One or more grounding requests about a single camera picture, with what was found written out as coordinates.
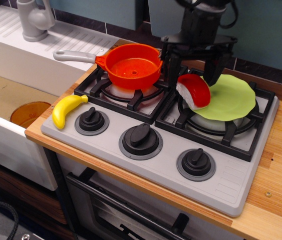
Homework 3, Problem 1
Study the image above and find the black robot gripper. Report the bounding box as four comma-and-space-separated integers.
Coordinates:
161, 7, 238, 89

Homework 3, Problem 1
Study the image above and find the red white sushi toy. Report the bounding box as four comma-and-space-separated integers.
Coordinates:
176, 73, 211, 111

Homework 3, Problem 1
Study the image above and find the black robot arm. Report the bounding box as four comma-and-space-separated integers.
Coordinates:
161, 0, 238, 88

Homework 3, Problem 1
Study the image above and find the light green plastic plate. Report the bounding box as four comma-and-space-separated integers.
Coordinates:
187, 74, 256, 122

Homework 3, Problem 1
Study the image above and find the black right burner grate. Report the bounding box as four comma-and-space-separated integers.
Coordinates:
155, 81, 279, 162

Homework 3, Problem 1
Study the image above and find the black burner grate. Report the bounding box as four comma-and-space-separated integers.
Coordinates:
155, 81, 279, 162
74, 66, 173, 124

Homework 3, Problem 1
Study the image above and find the black left burner grate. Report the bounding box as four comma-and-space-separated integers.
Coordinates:
74, 66, 173, 124

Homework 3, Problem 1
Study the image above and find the grey toy stove top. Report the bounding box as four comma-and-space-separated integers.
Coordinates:
40, 67, 280, 218

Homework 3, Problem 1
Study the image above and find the black middle stove knob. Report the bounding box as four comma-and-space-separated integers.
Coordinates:
119, 123, 163, 161

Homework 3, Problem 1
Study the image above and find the black stove knob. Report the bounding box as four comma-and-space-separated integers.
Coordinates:
176, 148, 216, 182
119, 123, 163, 161
75, 107, 110, 136

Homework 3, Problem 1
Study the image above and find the black right stove knob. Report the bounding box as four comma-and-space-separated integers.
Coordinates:
176, 148, 216, 182

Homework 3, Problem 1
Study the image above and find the black left stove knob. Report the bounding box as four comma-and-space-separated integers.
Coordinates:
75, 107, 110, 136

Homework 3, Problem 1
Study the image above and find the yellow plastic banana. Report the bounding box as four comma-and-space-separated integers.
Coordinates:
52, 95, 88, 130

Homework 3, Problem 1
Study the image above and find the grey toy faucet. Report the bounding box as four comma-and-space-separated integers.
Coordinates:
16, 0, 55, 42

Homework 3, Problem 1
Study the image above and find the toy oven door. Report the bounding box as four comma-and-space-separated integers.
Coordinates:
66, 168, 191, 240

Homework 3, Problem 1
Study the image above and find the amber plastic bowl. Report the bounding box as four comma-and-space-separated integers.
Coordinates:
10, 101, 51, 129

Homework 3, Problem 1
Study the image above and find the white toy sink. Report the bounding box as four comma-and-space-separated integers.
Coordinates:
0, 5, 117, 191

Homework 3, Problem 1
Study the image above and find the orange pot grey handle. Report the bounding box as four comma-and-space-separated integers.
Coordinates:
53, 43, 163, 90

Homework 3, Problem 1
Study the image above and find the black braided cable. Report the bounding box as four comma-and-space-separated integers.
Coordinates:
0, 200, 19, 240

